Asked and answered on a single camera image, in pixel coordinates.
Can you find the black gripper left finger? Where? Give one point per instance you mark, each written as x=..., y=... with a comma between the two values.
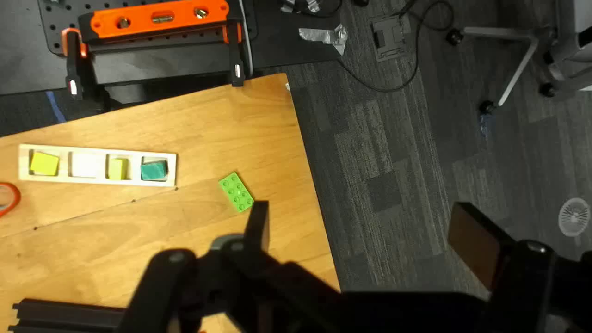
x=258, y=226

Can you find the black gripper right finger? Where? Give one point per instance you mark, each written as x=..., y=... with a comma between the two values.
x=478, y=241

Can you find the green lego brick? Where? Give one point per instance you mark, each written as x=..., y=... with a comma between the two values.
x=235, y=191

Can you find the teal square block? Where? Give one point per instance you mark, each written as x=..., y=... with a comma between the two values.
x=154, y=169

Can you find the white wooden sorting tray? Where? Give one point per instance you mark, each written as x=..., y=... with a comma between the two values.
x=89, y=165

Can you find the yellow square block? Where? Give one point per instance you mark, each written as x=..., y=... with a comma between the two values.
x=119, y=169

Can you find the lime green square block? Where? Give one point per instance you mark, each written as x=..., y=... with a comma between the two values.
x=43, y=164

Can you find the orange handled scissors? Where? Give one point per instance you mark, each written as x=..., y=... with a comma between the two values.
x=10, y=197

